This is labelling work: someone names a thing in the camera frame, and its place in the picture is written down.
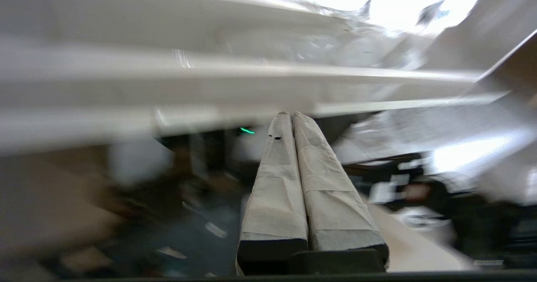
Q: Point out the left gripper left finger wrapped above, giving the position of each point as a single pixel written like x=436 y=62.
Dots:
x=275 y=198

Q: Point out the left gripper right finger wrapped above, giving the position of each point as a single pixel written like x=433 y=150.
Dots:
x=331 y=194

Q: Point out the white slippers in plastic bag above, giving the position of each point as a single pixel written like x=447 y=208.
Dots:
x=327 y=47

